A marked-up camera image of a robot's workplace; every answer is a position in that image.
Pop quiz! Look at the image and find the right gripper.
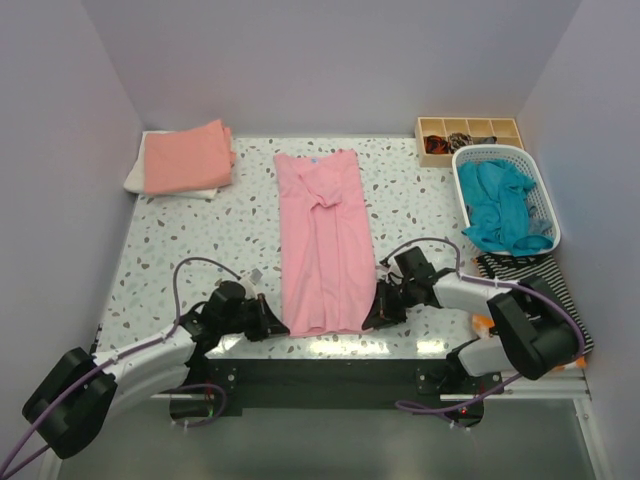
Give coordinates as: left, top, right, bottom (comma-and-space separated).
362, 279, 417, 331

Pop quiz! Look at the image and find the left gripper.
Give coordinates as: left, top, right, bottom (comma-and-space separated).
219, 293, 288, 342

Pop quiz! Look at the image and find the pink t shirt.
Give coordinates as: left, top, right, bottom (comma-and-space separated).
274, 150, 376, 337

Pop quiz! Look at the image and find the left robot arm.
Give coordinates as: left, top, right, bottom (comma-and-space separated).
22, 281, 290, 459

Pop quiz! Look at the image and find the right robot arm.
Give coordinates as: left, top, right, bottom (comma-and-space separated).
362, 247, 587, 393

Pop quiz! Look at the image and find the orange white cloth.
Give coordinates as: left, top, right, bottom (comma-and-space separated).
471, 314, 587, 372

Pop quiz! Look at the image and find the teal t shirt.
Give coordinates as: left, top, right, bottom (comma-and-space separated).
457, 159, 554, 257

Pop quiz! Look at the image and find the black white striped shirt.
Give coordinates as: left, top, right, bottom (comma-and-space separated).
474, 253, 594, 354

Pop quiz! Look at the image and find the red black rolled cloth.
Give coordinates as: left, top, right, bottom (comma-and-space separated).
424, 135, 450, 155

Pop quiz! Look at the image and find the wooden compartment box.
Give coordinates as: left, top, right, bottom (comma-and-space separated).
414, 117, 524, 168

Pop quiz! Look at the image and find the patterned rolled cloth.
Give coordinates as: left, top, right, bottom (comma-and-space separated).
447, 132, 473, 153

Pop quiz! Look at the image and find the folded salmon t shirt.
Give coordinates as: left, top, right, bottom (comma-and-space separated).
143, 119, 236, 195

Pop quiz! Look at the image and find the white laundry basket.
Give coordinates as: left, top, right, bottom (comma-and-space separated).
451, 144, 561, 256

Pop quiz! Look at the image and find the folded white t shirt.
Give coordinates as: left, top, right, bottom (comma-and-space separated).
123, 131, 218, 200

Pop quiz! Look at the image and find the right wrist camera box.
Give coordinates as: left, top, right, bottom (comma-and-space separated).
376, 257, 402, 278

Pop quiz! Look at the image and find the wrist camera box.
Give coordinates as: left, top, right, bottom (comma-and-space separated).
376, 257, 402, 278
239, 268, 263, 298

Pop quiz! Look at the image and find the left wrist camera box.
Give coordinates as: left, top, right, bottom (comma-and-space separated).
239, 268, 263, 298

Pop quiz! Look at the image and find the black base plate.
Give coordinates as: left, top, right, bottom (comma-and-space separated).
174, 359, 502, 419

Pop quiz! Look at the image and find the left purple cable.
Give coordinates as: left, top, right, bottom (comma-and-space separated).
0, 257, 251, 480

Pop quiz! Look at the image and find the aluminium frame rail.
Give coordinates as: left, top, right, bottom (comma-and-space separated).
37, 357, 599, 480

